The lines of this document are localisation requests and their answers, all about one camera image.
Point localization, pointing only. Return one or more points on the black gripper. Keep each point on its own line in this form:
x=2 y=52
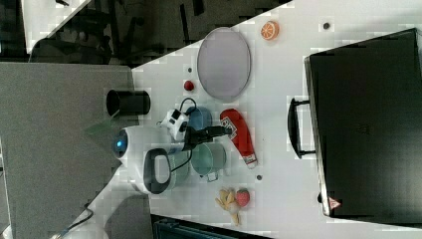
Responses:
x=195 y=137

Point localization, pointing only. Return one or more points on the red ketchup bottle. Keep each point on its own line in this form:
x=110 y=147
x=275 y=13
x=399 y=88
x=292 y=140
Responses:
x=240 y=135

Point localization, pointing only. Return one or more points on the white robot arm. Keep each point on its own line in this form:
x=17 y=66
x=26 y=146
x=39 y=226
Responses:
x=138 y=147

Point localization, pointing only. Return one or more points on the blue cup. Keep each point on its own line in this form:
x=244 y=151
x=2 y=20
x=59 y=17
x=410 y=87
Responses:
x=199 y=117

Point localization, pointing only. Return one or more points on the green cup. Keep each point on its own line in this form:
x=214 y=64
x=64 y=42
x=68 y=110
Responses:
x=208 y=159

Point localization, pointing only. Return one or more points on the small red strawberry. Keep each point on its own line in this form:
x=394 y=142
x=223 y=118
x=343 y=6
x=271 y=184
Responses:
x=188 y=86

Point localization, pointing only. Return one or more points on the lilac round plate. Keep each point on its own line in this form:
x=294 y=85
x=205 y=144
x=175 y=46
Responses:
x=224 y=64

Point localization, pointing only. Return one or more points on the large red strawberry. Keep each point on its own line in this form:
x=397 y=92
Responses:
x=243 y=197

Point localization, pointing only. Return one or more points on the peeled banana toy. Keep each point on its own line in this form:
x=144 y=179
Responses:
x=228 y=202

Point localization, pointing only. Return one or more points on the black cylindrical container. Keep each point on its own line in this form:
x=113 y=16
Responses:
x=127 y=103

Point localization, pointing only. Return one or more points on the orange slice toy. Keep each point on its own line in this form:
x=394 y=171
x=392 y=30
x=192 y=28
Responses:
x=270 y=30

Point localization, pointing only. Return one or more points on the silver toaster oven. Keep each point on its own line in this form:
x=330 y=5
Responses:
x=366 y=112

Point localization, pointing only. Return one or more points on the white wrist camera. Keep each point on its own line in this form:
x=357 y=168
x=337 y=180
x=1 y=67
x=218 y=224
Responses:
x=176 y=122

